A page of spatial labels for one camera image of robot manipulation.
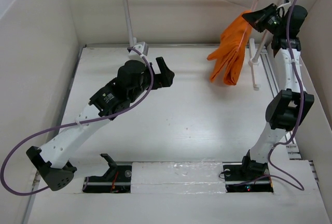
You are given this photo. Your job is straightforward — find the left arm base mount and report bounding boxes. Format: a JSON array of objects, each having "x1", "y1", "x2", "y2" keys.
[{"x1": 82, "y1": 163, "x2": 132, "y2": 194}]

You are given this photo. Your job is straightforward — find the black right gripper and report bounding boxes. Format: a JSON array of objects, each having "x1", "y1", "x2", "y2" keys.
[{"x1": 243, "y1": 2, "x2": 285, "y2": 35}]

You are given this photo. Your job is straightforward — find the orange trousers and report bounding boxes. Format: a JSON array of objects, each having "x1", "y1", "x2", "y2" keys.
[{"x1": 207, "y1": 10, "x2": 252, "y2": 86}]

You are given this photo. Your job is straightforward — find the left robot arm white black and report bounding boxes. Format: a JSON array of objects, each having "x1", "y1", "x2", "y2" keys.
[{"x1": 26, "y1": 57, "x2": 175, "y2": 191}]

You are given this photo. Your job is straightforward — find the pink wire hanger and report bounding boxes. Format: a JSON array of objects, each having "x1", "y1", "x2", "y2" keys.
[{"x1": 237, "y1": 0, "x2": 271, "y2": 53}]

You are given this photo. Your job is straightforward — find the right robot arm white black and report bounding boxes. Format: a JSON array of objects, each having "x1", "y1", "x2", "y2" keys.
[{"x1": 240, "y1": 4, "x2": 314, "y2": 179}]

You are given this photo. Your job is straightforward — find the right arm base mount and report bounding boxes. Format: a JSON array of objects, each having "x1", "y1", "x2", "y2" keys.
[{"x1": 219, "y1": 162, "x2": 273, "y2": 193}]

